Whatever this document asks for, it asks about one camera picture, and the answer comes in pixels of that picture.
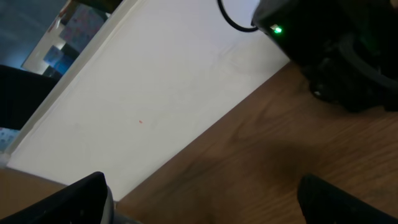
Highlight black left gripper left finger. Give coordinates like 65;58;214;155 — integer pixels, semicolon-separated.
1;172;108;224

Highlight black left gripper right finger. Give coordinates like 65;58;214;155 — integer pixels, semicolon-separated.
297;174;397;224

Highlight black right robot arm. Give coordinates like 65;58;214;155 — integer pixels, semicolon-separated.
252;0;397;112

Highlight black monitor screen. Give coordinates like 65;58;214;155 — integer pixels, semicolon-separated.
1;65;58;130

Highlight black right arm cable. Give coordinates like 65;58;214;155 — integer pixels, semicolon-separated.
216;0;259;33

